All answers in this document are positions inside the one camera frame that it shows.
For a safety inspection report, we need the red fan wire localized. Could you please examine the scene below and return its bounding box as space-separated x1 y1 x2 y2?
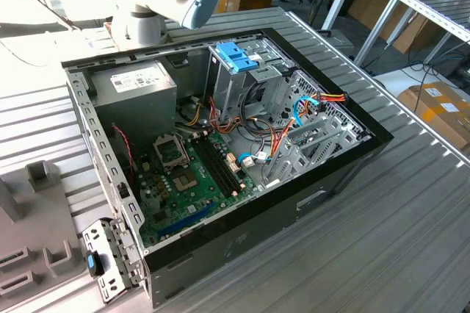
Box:
111 124 137 184

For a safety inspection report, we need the blue plastic drive bracket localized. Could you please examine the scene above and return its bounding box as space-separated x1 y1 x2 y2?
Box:
216 41 260 74

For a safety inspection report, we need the black RAM slot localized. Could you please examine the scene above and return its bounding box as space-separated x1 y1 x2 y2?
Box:
206 136 246 189
202 137 242 192
192 139 236 197
197 137 239 195

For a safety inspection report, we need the green motherboard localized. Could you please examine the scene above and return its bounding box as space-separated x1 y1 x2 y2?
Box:
135 131 265 248

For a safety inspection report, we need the grey Dell power supply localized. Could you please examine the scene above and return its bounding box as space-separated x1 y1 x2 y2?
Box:
90 60 178 145

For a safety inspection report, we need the blue data wire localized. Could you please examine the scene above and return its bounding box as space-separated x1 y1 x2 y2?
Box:
292 95 319 127

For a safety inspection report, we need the cardboard box with white labels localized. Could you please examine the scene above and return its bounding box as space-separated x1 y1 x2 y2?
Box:
398 81 470 152

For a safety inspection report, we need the silver drive cage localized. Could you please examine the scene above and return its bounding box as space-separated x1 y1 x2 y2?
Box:
203 35 298 126

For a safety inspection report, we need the blue wire with white plug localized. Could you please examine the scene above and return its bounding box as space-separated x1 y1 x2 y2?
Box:
237 151 272 170

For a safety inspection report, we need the open black PC case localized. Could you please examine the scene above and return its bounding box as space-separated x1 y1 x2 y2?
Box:
60 27 396 309

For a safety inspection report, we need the silver hinged card retainer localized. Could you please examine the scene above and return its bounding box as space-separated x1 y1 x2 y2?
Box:
81 217 146 305

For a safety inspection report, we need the power wire with black plug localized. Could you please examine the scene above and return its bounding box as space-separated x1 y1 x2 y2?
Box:
270 91 348 162

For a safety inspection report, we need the black latch with blue stripe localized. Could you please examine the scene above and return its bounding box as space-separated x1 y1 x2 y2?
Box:
84 250 104 278

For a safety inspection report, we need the blue expansion slot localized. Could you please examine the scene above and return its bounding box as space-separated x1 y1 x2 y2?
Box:
157 201 216 239

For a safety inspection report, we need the silver perforated disk bay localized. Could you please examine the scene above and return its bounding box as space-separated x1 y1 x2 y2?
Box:
262 70 372 187

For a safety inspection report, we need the aluminium slat rack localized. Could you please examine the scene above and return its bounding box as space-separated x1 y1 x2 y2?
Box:
354 0 470 68

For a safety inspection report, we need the metal socket cover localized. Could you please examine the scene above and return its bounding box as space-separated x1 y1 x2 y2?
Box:
152 134 190 173

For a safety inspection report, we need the power supply wire bundle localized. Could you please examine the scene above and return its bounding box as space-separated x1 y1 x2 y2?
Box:
176 96 243 137

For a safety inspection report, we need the grey parts rack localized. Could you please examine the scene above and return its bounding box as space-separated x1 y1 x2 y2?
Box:
0 160 93 313

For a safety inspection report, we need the plain large cardboard box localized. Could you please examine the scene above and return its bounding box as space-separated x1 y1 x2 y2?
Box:
347 0 441 53

